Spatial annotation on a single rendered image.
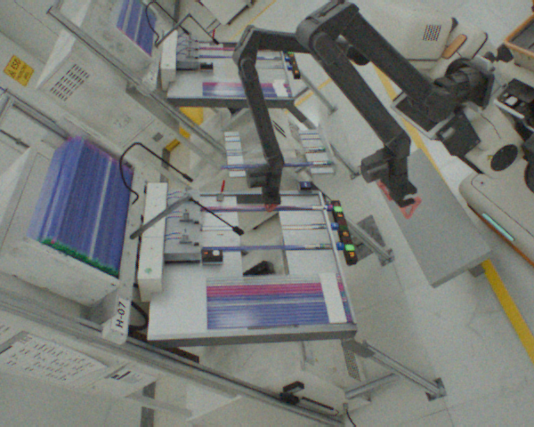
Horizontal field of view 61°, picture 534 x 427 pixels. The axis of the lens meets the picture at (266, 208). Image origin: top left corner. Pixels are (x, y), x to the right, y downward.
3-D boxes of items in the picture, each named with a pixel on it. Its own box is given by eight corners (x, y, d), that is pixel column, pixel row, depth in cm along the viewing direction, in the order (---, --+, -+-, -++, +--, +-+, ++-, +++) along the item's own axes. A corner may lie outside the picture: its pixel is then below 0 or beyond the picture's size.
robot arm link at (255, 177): (283, 161, 160) (276, 149, 166) (252, 165, 157) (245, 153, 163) (281, 189, 166) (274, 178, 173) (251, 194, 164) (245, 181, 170)
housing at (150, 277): (169, 205, 199) (167, 181, 189) (164, 302, 165) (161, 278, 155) (150, 205, 198) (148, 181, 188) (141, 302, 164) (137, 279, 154)
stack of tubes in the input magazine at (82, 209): (133, 170, 181) (74, 131, 164) (118, 274, 145) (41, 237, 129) (114, 186, 186) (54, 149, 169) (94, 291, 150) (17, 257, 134)
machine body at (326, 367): (345, 282, 261) (279, 234, 224) (378, 405, 213) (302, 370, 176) (259, 326, 287) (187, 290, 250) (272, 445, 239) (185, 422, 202)
